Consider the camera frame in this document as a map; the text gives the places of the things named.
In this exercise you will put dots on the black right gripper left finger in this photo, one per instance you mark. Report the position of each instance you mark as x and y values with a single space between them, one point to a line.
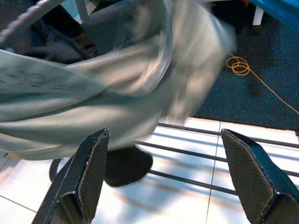
77 186

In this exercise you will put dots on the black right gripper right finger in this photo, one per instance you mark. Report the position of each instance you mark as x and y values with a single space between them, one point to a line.
252 182

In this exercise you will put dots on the black flat round object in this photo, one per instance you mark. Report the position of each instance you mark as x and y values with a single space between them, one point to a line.
126 168

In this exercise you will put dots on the black clothes rack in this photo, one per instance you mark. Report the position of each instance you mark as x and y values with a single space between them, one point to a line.
187 181

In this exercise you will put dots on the grey green garment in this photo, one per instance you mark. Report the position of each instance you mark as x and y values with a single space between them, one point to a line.
93 105

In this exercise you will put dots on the dark speckled floor mat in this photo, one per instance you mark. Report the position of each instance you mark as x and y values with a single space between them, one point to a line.
257 46

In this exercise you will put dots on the blue plastic sheet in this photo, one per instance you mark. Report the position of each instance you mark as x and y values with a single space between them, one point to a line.
275 8

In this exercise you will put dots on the white metal frame stand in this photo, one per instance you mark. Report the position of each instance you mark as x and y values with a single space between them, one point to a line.
258 15

